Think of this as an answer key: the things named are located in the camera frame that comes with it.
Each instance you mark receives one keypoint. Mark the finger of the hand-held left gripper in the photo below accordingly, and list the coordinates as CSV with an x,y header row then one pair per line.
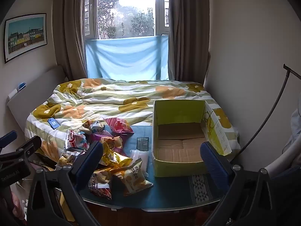
x,y
29,146
9,137

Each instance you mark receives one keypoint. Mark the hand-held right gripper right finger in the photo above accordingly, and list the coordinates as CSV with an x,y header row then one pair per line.
x,y
211,162

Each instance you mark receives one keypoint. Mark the floral striped blanket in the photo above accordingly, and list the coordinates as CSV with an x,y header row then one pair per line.
x,y
117,98

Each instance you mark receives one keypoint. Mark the grey headboard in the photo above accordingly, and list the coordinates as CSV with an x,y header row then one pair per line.
x,y
37,87

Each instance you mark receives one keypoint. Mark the blue and white gadget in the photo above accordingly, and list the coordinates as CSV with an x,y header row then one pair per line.
x,y
21,86

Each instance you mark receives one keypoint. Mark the pink striped strawberry packet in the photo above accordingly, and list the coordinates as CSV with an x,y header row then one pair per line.
x,y
120,126

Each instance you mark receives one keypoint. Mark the window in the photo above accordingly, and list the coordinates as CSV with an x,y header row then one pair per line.
x,y
127,9

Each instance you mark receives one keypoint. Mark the white plastic packet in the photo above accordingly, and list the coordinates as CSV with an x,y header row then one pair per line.
x,y
141,156

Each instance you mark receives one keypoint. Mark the blue phone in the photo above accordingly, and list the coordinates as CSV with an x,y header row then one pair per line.
x,y
53,123

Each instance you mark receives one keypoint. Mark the dark green packet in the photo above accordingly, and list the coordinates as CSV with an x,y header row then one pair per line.
x,y
143,144

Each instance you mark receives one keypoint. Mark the brown curtain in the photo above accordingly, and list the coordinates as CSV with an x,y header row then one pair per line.
x,y
69,28
188,28

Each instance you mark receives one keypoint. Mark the pile of snack packets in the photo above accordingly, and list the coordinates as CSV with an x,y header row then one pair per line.
x,y
112,162

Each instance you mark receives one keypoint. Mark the framed wall picture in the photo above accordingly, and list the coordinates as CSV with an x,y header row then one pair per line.
x,y
24,36

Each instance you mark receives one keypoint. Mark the yellow-green cardboard box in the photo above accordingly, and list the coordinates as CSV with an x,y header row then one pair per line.
x,y
178,146

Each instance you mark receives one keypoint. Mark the teal tablecloth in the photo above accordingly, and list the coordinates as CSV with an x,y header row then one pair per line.
x,y
169,189

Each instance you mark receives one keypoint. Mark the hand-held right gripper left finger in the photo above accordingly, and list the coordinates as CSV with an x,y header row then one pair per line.
x,y
90,160

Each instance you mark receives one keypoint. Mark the light blue cloth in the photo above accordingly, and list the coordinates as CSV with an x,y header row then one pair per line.
x,y
127,56

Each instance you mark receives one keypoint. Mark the black stand rod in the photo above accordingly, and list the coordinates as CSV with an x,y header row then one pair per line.
x,y
280,94

